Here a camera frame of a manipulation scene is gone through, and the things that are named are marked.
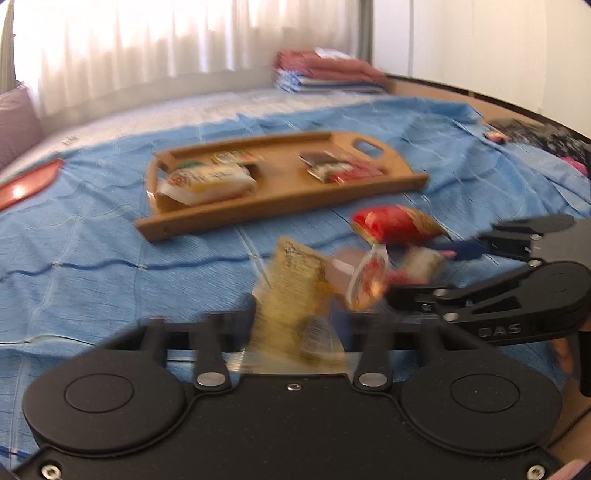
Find jelly cup with red lid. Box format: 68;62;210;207
345;244;390;311

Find red nut snack bag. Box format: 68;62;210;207
351;205;450;246

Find long red snack bar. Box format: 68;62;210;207
329;161;385;185

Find white flower cake packet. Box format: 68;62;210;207
156;164;257;206

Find white gold dotted snack packet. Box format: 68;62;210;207
308;162;353;183

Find brown peanut snack packet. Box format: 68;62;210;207
298;152;342;168

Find yellow spicy strip packet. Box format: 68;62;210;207
211;150;263;167

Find small colourful toy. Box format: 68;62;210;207
483;130;511;145

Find dark floral clothes pile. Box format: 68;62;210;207
489;119;590;177

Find wooden serving tray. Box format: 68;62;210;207
134;131;429;242

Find green snack packet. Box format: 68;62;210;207
174;159;208;170

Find blue plaid bed sheet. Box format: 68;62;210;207
1;92;590;467

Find folded red and striped blankets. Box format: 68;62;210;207
273;48;388;94

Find red plastic tray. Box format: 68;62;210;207
0;159;65;211

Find purple pillow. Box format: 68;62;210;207
0;86;43;169

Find white sheer curtain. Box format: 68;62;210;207
14;1;361;116

